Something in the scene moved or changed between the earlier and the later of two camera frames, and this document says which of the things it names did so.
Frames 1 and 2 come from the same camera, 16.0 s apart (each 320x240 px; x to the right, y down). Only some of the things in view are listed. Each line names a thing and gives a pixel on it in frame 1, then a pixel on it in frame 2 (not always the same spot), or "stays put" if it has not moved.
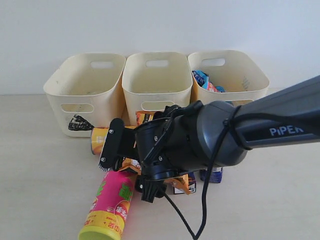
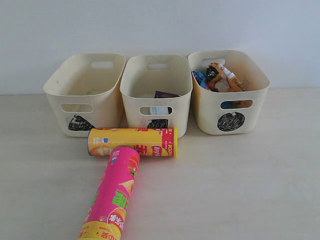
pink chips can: (106, 216) stays put
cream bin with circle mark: (228, 76) stays put
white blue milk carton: (216, 174) -> (159, 110)
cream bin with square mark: (152, 81) stays put
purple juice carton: (192, 185) -> (159, 94)
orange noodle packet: (181, 181) -> (214, 77)
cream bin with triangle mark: (87, 93) stays put
